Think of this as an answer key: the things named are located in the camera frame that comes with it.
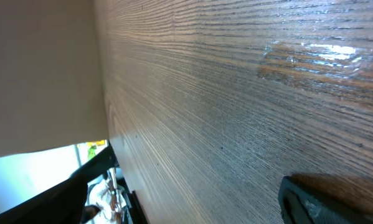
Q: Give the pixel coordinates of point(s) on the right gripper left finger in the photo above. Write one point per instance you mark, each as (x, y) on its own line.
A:
(62, 203)

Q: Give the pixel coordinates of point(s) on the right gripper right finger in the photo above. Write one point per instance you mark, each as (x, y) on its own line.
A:
(303, 204)

